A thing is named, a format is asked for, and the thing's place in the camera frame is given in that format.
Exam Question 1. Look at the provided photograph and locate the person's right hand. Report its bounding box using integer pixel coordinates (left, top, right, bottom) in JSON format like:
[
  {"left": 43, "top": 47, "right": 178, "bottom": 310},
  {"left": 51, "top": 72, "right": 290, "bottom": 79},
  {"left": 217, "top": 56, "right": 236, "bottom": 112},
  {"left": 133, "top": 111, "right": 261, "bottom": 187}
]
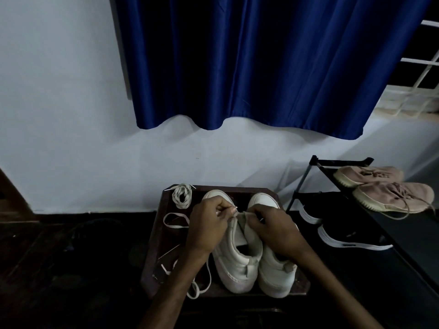
[{"left": 245, "top": 204, "right": 310, "bottom": 261}]

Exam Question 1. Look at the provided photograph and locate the person's left hand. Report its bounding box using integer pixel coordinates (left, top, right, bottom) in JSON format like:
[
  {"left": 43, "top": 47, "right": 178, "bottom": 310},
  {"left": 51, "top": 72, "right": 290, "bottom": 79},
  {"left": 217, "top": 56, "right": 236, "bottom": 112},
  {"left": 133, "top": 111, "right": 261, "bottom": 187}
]
[{"left": 184, "top": 195, "right": 238, "bottom": 256}]

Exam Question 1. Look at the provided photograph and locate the white shoelace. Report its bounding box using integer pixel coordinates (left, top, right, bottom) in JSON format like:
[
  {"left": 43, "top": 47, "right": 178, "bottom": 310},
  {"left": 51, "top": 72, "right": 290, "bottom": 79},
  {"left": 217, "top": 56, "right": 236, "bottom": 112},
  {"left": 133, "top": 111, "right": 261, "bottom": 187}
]
[
  {"left": 164, "top": 182, "right": 197, "bottom": 210},
  {"left": 160, "top": 206, "right": 248, "bottom": 301}
]

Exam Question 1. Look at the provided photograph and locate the person's left forearm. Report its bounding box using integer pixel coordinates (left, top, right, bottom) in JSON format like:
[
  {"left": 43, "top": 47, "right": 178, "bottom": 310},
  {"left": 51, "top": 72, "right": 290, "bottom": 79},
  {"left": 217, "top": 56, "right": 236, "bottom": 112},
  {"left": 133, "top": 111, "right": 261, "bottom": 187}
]
[{"left": 138, "top": 245, "right": 210, "bottom": 329}]

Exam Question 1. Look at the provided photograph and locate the person's right forearm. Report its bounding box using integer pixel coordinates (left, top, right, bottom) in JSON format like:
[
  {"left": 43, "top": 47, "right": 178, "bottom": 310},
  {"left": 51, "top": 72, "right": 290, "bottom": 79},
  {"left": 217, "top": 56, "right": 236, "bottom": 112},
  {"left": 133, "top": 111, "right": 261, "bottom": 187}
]
[{"left": 294, "top": 245, "right": 384, "bottom": 329}]

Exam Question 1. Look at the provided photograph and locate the black sneaker white sole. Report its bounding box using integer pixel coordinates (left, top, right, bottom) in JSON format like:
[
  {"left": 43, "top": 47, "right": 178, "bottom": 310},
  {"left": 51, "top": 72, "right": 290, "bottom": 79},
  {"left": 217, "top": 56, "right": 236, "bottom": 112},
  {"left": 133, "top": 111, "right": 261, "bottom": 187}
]
[
  {"left": 316, "top": 223, "right": 394, "bottom": 252},
  {"left": 297, "top": 201, "right": 323, "bottom": 226}
]

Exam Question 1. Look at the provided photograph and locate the dark brown plastic stool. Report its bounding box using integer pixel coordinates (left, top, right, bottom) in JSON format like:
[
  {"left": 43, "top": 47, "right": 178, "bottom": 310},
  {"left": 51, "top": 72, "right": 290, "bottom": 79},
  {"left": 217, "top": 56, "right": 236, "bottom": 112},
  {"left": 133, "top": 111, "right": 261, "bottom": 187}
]
[{"left": 139, "top": 184, "right": 312, "bottom": 299}]

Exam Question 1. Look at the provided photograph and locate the pink sneaker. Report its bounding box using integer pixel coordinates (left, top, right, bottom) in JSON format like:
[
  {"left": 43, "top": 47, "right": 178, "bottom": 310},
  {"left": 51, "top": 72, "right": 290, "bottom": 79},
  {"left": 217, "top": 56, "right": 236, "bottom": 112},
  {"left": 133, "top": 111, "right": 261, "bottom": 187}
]
[
  {"left": 352, "top": 181, "right": 436, "bottom": 221},
  {"left": 333, "top": 165, "right": 406, "bottom": 189}
]

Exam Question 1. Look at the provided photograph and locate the black shoe rack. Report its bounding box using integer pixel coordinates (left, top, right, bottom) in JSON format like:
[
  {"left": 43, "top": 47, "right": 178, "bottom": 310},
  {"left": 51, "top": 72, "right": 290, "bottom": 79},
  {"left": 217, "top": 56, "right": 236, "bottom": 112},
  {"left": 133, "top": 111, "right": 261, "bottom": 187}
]
[{"left": 285, "top": 154, "right": 439, "bottom": 292}]

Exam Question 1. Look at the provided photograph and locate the blue curtain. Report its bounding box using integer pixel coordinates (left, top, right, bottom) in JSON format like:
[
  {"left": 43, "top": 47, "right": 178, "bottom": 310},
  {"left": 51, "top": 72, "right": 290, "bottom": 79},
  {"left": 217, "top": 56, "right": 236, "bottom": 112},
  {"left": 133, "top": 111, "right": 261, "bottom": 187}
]
[{"left": 113, "top": 0, "right": 434, "bottom": 141}]

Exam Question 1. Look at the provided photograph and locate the white window grille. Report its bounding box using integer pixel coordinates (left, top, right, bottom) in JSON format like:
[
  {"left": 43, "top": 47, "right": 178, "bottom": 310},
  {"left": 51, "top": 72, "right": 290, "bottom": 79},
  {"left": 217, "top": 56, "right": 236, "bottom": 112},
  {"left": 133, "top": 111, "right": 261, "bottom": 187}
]
[{"left": 375, "top": 19, "right": 439, "bottom": 117}]

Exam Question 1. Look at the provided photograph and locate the brown wooden door frame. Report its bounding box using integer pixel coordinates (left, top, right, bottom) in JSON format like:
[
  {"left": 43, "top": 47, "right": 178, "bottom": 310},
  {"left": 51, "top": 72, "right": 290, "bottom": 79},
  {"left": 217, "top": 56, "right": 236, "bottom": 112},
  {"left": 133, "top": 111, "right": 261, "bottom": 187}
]
[{"left": 0, "top": 167, "right": 39, "bottom": 224}]

